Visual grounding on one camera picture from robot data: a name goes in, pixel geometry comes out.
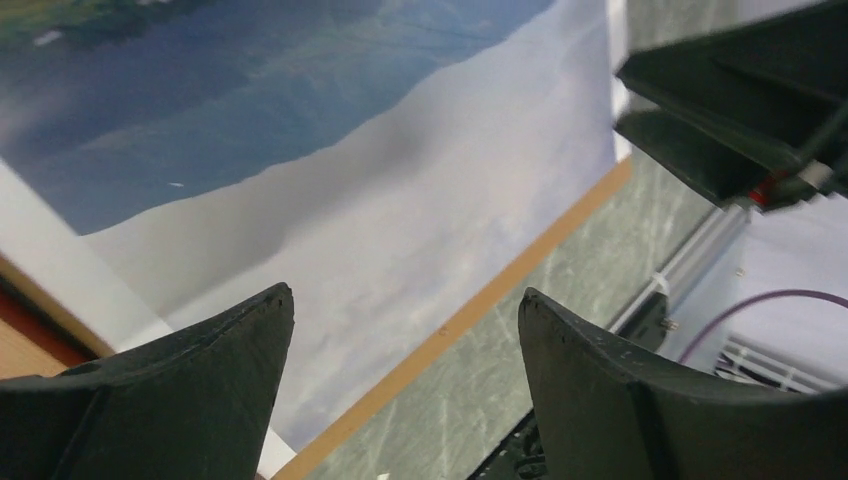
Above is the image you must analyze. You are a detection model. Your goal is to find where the landscape photo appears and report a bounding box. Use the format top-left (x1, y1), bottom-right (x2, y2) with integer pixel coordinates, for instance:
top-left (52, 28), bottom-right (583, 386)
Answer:
top-left (1, 1), bottom-right (626, 478)

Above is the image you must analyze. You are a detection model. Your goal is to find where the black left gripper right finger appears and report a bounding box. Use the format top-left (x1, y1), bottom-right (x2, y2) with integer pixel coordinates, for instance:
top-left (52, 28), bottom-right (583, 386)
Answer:
top-left (518, 288), bottom-right (847, 479)

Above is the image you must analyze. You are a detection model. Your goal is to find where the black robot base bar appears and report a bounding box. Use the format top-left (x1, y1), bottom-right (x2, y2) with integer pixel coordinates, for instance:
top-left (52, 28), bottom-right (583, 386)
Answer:
top-left (463, 291), bottom-right (677, 480)

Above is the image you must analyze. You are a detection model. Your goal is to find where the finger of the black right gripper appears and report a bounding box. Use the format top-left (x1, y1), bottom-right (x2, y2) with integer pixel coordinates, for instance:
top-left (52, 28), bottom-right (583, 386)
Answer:
top-left (615, 109), bottom-right (769, 206)
top-left (618, 1), bottom-right (847, 171)

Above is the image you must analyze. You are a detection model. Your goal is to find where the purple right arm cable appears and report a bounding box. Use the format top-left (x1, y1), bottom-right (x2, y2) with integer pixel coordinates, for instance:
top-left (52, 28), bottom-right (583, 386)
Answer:
top-left (675, 288), bottom-right (848, 366)

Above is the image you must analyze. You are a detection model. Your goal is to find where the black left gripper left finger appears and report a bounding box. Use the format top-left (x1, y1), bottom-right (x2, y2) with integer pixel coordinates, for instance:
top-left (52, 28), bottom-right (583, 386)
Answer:
top-left (1, 283), bottom-right (295, 479)

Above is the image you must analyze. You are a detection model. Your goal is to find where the wooden picture frame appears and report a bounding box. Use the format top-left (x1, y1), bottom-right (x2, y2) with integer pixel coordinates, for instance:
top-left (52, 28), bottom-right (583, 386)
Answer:
top-left (1, 289), bottom-right (95, 379)

